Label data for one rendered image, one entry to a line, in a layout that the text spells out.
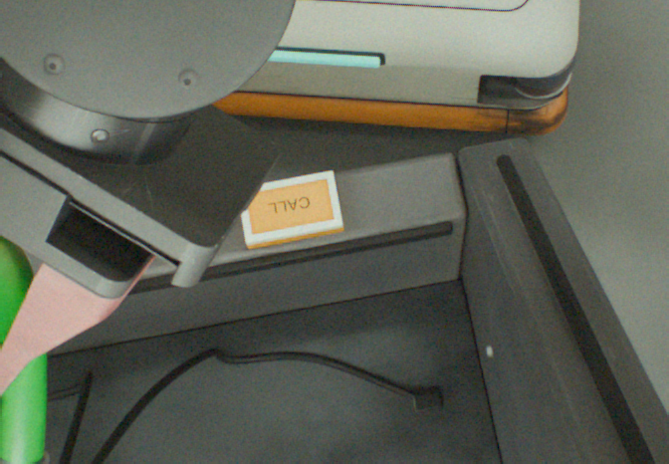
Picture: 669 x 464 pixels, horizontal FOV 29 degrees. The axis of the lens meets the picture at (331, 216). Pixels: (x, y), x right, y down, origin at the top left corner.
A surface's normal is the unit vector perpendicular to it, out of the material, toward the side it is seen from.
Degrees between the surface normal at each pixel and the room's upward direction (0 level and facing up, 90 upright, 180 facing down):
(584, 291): 43
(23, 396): 49
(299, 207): 0
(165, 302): 90
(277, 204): 0
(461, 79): 90
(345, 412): 0
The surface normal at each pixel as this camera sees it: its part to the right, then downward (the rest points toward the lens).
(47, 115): -0.19, 0.45
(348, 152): -0.06, -0.30
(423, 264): 0.18, 0.93
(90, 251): 0.46, -0.74
